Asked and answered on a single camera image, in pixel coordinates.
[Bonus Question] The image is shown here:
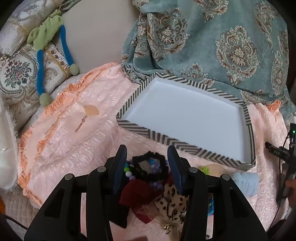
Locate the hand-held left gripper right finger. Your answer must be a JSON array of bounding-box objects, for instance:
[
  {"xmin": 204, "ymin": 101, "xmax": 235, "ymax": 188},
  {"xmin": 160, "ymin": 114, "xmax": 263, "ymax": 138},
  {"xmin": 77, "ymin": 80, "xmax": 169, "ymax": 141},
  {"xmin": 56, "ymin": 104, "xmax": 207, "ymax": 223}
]
[{"xmin": 167, "ymin": 145, "xmax": 270, "ymax": 241}]

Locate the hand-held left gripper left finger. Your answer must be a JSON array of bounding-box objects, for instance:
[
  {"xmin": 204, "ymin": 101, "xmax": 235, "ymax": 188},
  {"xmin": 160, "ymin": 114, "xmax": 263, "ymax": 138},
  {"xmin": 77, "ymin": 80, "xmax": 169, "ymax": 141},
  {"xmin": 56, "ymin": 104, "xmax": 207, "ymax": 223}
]
[{"xmin": 24, "ymin": 144, "xmax": 128, "ymax": 241}]

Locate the black scrunchie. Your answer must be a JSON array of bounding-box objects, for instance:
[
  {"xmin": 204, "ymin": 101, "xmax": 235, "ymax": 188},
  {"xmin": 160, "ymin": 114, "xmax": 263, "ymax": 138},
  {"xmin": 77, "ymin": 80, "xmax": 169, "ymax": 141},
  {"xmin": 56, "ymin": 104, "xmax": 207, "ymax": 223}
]
[{"xmin": 132, "ymin": 151, "xmax": 170, "ymax": 183}]

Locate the purple bead bracelet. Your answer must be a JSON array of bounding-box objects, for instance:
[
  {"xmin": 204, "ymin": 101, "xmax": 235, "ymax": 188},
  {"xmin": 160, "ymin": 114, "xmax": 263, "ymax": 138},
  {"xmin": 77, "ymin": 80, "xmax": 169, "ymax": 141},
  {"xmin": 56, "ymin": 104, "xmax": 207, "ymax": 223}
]
[{"xmin": 148, "ymin": 160, "xmax": 169, "ymax": 189}]

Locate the dark red scrunchie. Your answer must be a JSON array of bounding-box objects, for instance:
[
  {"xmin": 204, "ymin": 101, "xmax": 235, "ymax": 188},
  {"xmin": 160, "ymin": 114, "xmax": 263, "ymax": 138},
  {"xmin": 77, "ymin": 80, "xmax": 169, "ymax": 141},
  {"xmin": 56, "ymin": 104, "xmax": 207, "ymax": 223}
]
[{"xmin": 119, "ymin": 179, "xmax": 167, "ymax": 224}]

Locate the striped cardboard box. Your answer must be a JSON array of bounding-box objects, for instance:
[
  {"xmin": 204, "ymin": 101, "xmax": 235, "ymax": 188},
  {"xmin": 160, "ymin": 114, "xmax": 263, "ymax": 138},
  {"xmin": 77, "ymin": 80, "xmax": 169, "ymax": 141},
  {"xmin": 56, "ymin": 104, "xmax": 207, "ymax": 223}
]
[{"xmin": 116, "ymin": 72, "xmax": 256, "ymax": 172}]

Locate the person's right hand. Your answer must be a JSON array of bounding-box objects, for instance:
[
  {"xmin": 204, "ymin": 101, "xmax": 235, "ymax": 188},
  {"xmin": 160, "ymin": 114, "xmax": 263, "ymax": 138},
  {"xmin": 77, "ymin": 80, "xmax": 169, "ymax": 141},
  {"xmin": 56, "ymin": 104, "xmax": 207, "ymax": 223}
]
[{"xmin": 285, "ymin": 179, "xmax": 296, "ymax": 198}]

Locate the leopard print scrunchie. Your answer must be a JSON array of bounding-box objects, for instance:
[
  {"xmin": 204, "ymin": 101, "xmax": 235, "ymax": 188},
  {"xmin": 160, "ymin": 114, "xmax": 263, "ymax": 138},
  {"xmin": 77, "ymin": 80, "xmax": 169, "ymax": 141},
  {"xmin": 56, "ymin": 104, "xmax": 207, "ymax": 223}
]
[{"xmin": 154, "ymin": 183, "xmax": 189, "ymax": 233}]

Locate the beige scrunchie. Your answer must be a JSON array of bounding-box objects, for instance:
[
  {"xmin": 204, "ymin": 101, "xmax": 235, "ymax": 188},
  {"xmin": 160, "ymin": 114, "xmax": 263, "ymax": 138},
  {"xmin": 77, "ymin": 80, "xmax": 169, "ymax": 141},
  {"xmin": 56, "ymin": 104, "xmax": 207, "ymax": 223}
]
[{"xmin": 208, "ymin": 163, "xmax": 234, "ymax": 179}]

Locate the light blue scrunchie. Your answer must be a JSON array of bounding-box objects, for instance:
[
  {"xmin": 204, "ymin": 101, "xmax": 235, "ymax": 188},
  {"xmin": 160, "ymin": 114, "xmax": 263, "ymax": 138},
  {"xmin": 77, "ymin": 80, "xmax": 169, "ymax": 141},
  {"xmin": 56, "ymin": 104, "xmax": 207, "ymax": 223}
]
[{"xmin": 231, "ymin": 173, "xmax": 260, "ymax": 198}]

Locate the pink textured blanket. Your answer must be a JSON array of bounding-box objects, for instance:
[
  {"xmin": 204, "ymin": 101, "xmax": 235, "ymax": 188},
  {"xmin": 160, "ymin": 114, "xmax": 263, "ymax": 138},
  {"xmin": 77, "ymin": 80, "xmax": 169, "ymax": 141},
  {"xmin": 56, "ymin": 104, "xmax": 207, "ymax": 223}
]
[{"xmin": 18, "ymin": 61, "xmax": 292, "ymax": 241}]

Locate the gold fan hairpin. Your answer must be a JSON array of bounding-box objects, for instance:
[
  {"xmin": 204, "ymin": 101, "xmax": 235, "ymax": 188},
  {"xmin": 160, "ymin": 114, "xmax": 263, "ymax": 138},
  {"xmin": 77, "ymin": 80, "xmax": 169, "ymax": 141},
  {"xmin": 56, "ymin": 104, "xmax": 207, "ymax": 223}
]
[{"xmin": 74, "ymin": 105, "xmax": 100, "ymax": 133}]

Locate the white quilted bedspread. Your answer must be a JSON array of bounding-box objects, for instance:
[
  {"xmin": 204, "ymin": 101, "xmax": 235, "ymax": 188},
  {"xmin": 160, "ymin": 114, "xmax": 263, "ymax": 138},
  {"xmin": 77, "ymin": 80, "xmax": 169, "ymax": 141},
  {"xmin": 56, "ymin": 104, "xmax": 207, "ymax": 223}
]
[{"xmin": 0, "ymin": 183, "xmax": 43, "ymax": 233}]

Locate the white fringed cloth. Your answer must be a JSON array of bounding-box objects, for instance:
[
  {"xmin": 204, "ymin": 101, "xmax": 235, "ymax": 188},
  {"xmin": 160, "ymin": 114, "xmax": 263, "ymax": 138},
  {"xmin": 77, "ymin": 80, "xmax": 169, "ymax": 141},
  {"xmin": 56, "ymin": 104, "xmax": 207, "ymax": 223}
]
[{"xmin": 0, "ymin": 100, "xmax": 19, "ymax": 189}]

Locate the teal damask cloth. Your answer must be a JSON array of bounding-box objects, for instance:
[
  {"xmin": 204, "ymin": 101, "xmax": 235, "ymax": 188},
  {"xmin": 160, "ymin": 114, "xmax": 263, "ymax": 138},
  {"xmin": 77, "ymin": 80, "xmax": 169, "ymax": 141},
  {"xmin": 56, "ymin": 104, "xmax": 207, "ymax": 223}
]
[{"xmin": 121, "ymin": 0, "xmax": 296, "ymax": 121}]

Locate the floral embroidered pillow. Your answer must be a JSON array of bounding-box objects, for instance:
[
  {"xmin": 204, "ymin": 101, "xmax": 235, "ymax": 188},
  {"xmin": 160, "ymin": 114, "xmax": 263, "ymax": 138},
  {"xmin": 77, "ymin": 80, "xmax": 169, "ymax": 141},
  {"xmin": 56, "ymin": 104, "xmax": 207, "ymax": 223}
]
[{"xmin": 0, "ymin": 44, "xmax": 70, "ymax": 130}]

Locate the green and blue plush toy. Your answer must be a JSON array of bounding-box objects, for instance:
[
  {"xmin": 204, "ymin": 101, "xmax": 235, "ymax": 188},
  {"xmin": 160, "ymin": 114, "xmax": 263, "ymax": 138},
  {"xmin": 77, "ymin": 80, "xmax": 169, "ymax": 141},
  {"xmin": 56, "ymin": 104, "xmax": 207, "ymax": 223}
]
[{"xmin": 26, "ymin": 11, "xmax": 80, "ymax": 106}]

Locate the grey gold damask cushion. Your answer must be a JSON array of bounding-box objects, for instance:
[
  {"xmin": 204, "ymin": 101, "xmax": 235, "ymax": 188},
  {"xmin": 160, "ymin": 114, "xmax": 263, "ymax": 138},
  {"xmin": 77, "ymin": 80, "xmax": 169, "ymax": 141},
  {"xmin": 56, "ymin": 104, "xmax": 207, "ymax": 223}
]
[{"xmin": 0, "ymin": 0, "xmax": 81, "ymax": 56}]

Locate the multicolour bead bracelet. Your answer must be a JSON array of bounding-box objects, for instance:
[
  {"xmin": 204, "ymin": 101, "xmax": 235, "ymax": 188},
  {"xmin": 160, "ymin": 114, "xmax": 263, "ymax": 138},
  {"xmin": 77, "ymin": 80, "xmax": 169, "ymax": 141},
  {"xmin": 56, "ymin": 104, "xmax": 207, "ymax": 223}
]
[{"xmin": 124, "ymin": 162, "xmax": 137, "ymax": 182}]

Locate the black cable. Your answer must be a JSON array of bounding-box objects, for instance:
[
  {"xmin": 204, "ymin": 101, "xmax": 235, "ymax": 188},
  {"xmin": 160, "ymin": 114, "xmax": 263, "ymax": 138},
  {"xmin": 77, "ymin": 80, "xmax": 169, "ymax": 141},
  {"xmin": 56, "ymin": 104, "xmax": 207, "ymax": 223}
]
[{"xmin": 4, "ymin": 215, "xmax": 27, "ymax": 230}]

